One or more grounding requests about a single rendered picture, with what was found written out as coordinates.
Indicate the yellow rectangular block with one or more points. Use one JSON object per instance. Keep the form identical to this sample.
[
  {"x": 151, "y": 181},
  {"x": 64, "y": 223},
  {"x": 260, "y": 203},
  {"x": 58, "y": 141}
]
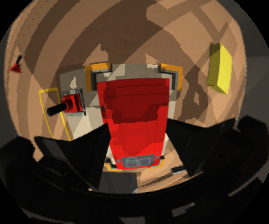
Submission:
[{"x": 219, "y": 72}]

